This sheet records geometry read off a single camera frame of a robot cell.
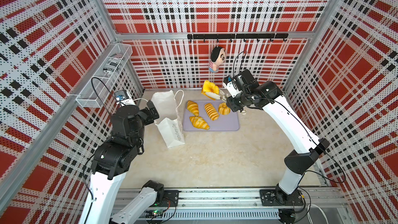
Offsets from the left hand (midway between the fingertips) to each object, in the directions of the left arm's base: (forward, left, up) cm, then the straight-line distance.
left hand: (143, 106), depth 61 cm
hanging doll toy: (+41, -31, -6) cm, 52 cm away
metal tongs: (+13, -31, -9) cm, 35 cm away
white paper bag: (+2, -7, -15) cm, 17 cm away
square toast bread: (+19, -26, -8) cm, 33 cm away
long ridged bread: (+24, -28, -36) cm, 51 cm away
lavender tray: (+18, -40, -40) cm, 59 cm away
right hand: (+9, -38, -9) cm, 40 cm away
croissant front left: (+15, -19, -36) cm, 44 cm away
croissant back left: (+28, -15, -37) cm, 48 cm away
